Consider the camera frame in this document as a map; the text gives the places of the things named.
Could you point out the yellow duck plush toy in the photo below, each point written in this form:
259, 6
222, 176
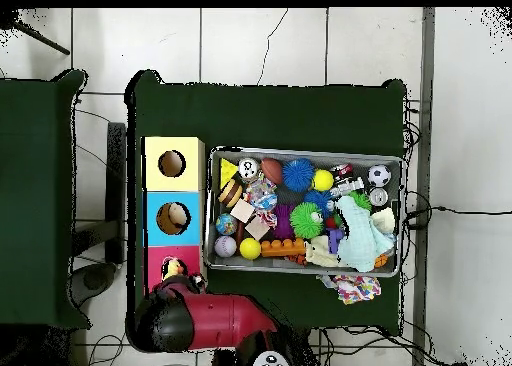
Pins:
172, 268

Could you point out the green spiky toy with eyes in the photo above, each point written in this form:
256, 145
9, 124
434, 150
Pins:
361, 200

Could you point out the dark green tablecloth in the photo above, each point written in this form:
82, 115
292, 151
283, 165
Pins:
280, 118

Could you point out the blue spiky ball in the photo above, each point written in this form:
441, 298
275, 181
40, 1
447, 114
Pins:
298, 174

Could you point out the thin black rod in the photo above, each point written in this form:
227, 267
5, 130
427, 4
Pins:
44, 41

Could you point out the neighbouring green covered table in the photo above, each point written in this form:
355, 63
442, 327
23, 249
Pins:
36, 182

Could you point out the black stand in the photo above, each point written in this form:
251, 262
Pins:
116, 162

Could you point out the wooden burger toy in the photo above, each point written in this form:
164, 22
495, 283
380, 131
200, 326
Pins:
230, 193

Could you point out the wooden box with three holes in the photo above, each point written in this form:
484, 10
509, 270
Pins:
176, 182

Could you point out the small soccer ball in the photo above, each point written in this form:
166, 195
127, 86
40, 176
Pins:
378, 175

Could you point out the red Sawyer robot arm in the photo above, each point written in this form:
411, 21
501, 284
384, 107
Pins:
224, 318

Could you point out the purple plastic toy piece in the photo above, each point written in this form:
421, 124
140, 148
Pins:
334, 238

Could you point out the silver drink can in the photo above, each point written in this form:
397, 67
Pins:
248, 168

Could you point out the globe print ball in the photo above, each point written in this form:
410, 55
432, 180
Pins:
226, 224

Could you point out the shallow clear mesh bin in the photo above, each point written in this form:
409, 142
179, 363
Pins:
356, 164

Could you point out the multicoloured dotted cloth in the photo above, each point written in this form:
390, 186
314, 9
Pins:
356, 288

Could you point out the yellow cheese wedge toy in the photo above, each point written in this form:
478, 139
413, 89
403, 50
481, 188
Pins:
227, 172

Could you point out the mint green waffle cloth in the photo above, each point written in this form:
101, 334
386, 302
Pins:
360, 234

